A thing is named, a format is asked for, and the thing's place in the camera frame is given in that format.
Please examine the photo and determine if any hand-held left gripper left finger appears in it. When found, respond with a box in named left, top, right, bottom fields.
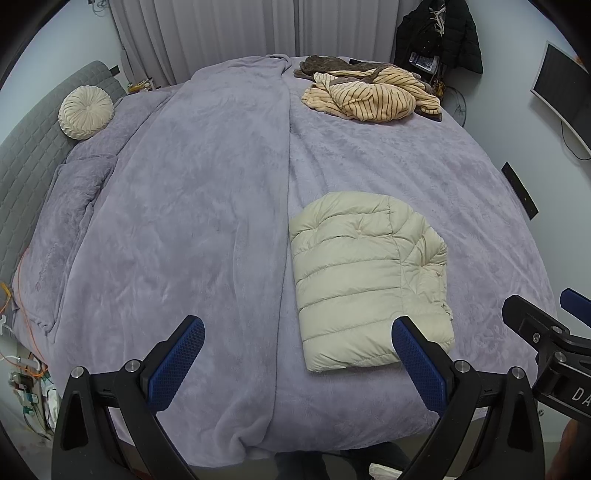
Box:
left=52, top=315, right=205, bottom=480

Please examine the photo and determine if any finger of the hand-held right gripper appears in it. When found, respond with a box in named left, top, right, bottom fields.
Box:
left=502, top=295, right=573, bottom=354
left=560, top=288, right=591, bottom=319

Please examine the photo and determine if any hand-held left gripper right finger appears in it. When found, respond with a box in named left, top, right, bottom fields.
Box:
left=392, top=316, right=546, bottom=480

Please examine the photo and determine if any beige puffer jacket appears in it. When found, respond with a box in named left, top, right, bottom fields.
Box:
left=289, top=191, right=455, bottom=373

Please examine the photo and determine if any white cloth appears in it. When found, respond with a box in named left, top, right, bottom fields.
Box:
left=369, top=464, right=407, bottom=480

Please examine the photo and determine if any black flat bar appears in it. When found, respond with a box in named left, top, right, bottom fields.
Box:
left=501, top=161, right=539, bottom=220

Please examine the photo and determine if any purple fleece blanket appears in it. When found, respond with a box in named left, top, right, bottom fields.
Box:
left=14, top=54, right=559, bottom=467

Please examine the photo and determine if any purple fleece pillow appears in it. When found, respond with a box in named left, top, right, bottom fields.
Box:
left=14, top=154, right=116, bottom=333

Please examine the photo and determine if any curved monitor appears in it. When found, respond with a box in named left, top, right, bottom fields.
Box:
left=530, top=41, right=591, bottom=155

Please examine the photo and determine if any black floor fan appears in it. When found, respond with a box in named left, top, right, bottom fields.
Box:
left=445, top=88, right=469, bottom=125

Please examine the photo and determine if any grey quilted headboard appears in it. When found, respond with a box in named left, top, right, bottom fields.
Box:
left=0, top=60, right=127, bottom=287

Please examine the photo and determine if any round cream pillow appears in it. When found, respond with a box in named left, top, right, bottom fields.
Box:
left=58, top=86, right=114, bottom=140

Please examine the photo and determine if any striped beige garment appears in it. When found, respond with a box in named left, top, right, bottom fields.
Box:
left=301, top=66, right=441, bottom=121

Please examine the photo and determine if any dark printed bag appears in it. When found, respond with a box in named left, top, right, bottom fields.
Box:
left=409, top=52, right=438, bottom=72

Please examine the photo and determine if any black hanging jacket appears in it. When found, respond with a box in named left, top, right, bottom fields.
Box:
left=394, top=0, right=483, bottom=75

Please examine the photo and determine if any brown fuzzy garment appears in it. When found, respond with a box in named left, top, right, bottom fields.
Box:
left=294, top=54, right=384, bottom=81

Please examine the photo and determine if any grey curtain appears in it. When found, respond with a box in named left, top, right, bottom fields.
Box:
left=108, top=0, right=407, bottom=86

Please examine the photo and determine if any tangle of cables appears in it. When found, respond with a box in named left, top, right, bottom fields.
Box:
left=0, top=314, right=61, bottom=435

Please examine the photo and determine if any orange cable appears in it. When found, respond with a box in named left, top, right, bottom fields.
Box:
left=0, top=249, right=47, bottom=370

